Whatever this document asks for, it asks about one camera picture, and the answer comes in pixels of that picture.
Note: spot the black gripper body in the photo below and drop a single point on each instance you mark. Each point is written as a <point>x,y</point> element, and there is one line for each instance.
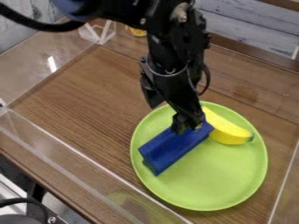
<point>175,86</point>

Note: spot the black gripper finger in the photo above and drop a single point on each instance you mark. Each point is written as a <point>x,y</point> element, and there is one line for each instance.
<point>151,95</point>
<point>183,123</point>

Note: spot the blue block object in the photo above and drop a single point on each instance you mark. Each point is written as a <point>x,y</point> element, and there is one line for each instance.
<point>167,147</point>

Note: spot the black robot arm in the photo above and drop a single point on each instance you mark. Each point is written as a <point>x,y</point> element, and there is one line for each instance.
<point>177,37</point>

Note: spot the green round plate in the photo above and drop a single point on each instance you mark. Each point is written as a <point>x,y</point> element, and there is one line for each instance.
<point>217,176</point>

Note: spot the yellow banana slice toy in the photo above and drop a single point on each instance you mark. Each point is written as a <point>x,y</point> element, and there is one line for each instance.
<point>227,132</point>

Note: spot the yellow labelled tin can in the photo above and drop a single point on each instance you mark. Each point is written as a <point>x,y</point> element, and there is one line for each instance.
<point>135,32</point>

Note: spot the clear acrylic triangle bracket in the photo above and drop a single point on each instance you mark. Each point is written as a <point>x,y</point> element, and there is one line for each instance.
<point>98,34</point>

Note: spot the black clamp with cable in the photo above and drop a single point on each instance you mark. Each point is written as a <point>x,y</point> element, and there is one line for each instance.
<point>19,209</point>

